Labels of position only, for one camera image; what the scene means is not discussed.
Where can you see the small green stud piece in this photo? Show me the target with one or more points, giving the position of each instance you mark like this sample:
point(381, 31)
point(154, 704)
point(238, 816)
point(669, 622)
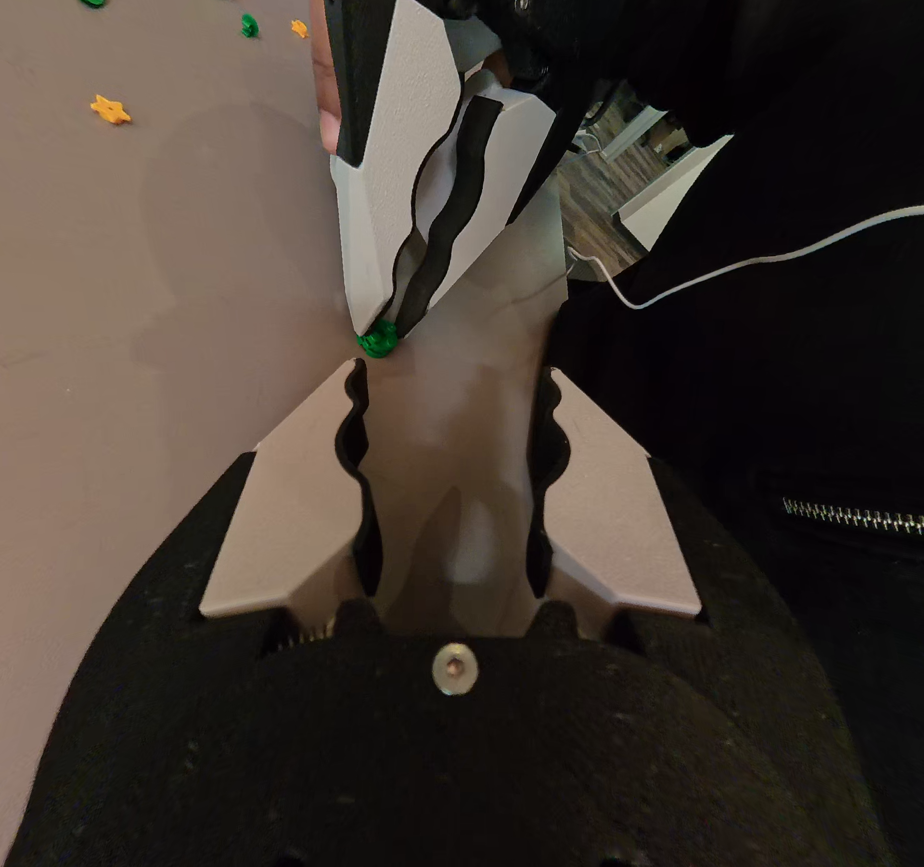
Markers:
point(250, 26)

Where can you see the small orange star piece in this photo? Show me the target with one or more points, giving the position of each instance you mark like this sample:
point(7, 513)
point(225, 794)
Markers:
point(299, 29)

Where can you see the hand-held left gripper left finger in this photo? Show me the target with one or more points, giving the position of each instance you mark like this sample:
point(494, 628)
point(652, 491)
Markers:
point(289, 520)

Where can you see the person's right hand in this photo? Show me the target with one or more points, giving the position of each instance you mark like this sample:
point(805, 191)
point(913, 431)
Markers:
point(323, 101)

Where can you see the person's black jacket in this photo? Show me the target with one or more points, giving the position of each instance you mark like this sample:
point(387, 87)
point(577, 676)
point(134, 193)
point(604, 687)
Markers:
point(758, 390)

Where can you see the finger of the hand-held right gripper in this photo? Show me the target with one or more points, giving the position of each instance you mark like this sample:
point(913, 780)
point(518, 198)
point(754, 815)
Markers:
point(520, 141)
point(404, 123)

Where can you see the person's right forearm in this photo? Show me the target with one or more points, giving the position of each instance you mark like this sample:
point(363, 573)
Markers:
point(758, 29)

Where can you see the white low desk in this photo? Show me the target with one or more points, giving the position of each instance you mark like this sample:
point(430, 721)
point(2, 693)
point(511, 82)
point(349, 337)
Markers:
point(671, 195)

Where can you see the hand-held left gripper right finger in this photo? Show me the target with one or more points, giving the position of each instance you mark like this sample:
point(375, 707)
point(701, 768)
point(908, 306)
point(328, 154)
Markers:
point(613, 520)

